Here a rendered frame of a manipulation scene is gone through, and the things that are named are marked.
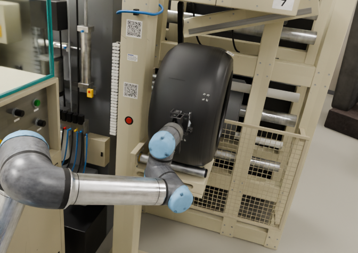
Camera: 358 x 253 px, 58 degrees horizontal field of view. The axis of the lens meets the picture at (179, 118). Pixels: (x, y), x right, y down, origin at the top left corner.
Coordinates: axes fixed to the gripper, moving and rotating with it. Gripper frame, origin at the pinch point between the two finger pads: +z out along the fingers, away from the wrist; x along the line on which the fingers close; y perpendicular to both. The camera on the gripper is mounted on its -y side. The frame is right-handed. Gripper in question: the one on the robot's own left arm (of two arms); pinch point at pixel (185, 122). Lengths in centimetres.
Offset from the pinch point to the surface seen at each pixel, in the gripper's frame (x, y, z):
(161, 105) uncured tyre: 11.3, 4.4, 1.6
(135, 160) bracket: 24.3, -28.3, 13.4
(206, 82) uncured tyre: -5.0, 16.3, 6.4
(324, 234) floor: -102, -110, 123
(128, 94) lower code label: 33.6, 1.1, 21.4
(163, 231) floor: 19, -113, 78
